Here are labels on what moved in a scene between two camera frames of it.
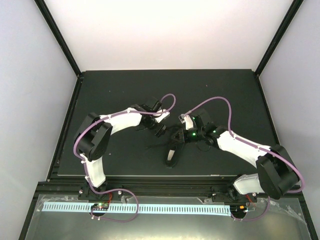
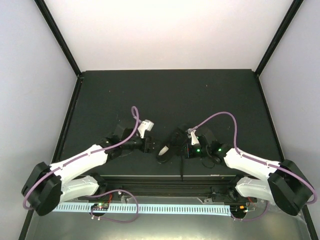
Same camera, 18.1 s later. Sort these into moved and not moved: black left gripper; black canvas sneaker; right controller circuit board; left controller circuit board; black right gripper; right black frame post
Moved: black left gripper; black canvas sneaker; black right gripper
Not moved: right black frame post; right controller circuit board; left controller circuit board
